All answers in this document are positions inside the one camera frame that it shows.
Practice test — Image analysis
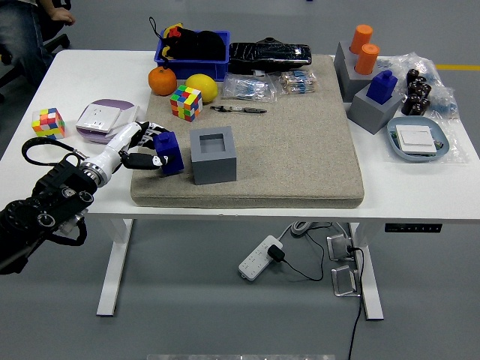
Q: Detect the yellow lemon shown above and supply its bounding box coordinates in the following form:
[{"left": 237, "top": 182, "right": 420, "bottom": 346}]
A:
[{"left": 184, "top": 73, "right": 219, "bottom": 104}]

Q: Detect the flat clear plastic bag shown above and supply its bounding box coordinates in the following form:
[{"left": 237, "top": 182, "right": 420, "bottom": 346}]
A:
[{"left": 382, "top": 112, "right": 470, "bottom": 164}]

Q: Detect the white power strip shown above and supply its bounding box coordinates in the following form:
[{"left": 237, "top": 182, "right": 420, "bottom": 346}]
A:
[{"left": 238, "top": 235, "right": 284, "bottom": 281}]

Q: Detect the black floor cable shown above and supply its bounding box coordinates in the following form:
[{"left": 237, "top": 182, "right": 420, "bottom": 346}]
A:
[{"left": 346, "top": 245, "right": 367, "bottom": 360}]

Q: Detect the black table control panel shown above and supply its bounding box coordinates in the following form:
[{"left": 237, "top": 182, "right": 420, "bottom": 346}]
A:
[{"left": 384, "top": 223, "right": 443, "bottom": 234}]

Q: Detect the large colourful puzzle cube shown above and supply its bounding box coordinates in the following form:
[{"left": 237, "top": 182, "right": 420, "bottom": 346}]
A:
[{"left": 169, "top": 85, "right": 204, "bottom": 123}]

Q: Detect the white power cable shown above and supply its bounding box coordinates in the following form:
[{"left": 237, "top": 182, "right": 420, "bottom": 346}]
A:
[{"left": 277, "top": 220, "right": 335, "bottom": 241}]

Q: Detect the purple tray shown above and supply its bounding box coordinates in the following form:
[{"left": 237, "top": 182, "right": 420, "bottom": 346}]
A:
[{"left": 76, "top": 98, "right": 140, "bottom": 146}]

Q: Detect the person's hand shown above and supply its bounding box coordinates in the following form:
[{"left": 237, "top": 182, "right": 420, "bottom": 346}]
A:
[{"left": 50, "top": 7, "right": 76, "bottom": 26}]

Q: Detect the bag of blue resistors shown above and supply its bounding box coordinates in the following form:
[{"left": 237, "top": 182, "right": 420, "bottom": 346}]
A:
[{"left": 220, "top": 73, "right": 278, "bottom": 103}]

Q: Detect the orange fruit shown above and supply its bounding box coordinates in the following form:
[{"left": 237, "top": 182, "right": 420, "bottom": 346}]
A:
[{"left": 148, "top": 66, "right": 178, "bottom": 97}]

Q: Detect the black pen tool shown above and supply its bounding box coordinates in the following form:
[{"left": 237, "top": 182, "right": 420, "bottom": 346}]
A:
[{"left": 209, "top": 105, "right": 268, "bottom": 115}]

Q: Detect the green circuit board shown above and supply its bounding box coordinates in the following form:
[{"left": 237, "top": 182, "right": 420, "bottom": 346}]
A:
[{"left": 388, "top": 130, "right": 446, "bottom": 151}]

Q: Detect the grey-brown mat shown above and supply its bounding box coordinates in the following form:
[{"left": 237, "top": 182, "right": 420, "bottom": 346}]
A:
[{"left": 130, "top": 54, "right": 365, "bottom": 209}]

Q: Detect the blue seal stamp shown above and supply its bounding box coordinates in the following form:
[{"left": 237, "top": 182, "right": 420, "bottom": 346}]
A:
[
  {"left": 153, "top": 130, "right": 185, "bottom": 176},
  {"left": 366, "top": 70, "right": 398, "bottom": 104}
]

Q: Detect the light blue plate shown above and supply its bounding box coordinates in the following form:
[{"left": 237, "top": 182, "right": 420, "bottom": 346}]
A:
[{"left": 386, "top": 115, "right": 451, "bottom": 164}]

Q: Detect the black strap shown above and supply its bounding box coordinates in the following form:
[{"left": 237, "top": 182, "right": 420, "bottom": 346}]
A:
[{"left": 148, "top": 16, "right": 167, "bottom": 43}]

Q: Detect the orange cylinder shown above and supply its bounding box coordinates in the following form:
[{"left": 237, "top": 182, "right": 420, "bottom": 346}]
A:
[
  {"left": 354, "top": 43, "right": 381, "bottom": 76},
  {"left": 349, "top": 24, "right": 374, "bottom": 54}
]

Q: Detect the black cloth pouch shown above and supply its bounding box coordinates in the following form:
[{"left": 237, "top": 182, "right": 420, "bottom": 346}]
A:
[{"left": 160, "top": 28, "right": 227, "bottom": 61}]

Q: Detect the tall grey double holder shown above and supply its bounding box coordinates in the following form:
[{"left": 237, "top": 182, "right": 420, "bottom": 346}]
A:
[{"left": 333, "top": 40, "right": 380, "bottom": 103}]

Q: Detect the black keyboard in plastic wrap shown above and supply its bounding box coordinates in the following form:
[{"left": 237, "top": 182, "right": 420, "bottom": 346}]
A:
[{"left": 227, "top": 37, "right": 313, "bottom": 75}]

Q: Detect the crumpled clear plastic bag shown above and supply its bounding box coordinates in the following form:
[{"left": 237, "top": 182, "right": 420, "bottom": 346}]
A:
[{"left": 376, "top": 51, "right": 461, "bottom": 120}]

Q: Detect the grey cube seal holder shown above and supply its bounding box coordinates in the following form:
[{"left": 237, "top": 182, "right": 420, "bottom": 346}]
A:
[
  {"left": 189, "top": 126, "right": 238, "bottom": 185},
  {"left": 346, "top": 82, "right": 407, "bottom": 135}
]

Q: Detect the person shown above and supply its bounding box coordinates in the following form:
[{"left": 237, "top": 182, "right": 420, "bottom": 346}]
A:
[{"left": 0, "top": 0, "right": 76, "bottom": 89}]

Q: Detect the black power adapter with cord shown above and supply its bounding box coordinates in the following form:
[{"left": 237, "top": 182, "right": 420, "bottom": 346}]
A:
[{"left": 266, "top": 228, "right": 326, "bottom": 282}]

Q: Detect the metal bracket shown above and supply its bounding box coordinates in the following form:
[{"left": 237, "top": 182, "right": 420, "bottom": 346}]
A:
[
  {"left": 325, "top": 233, "right": 357, "bottom": 263},
  {"left": 330, "top": 265, "right": 362, "bottom": 299}
]

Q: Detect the blue plastic bin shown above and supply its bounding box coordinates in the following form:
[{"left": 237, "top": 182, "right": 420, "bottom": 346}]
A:
[{"left": 153, "top": 29, "right": 231, "bottom": 83}]

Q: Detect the white table leg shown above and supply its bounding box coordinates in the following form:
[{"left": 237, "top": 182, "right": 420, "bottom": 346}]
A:
[
  {"left": 346, "top": 223, "right": 385, "bottom": 321},
  {"left": 96, "top": 219, "right": 135, "bottom": 317}
]

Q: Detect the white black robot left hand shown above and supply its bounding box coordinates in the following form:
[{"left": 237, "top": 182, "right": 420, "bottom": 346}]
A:
[{"left": 88, "top": 120, "right": 177, "bottom": 177}]

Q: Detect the white wall socket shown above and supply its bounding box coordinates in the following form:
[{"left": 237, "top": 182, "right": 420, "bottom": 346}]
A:
[{"left": 76, "top": 103, "right": 122, "bottom": 134}]

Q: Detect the small colourful puzzle cube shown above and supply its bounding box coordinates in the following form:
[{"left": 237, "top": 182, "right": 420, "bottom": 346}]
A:
[{"left": 31, "top": 107, "right": 67, "bottom": 140}]

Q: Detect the white wall switch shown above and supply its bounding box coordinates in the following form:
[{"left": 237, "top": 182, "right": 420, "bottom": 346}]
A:
[{"left": 395, "top": 125, "right": 438, "bottom": 155}]

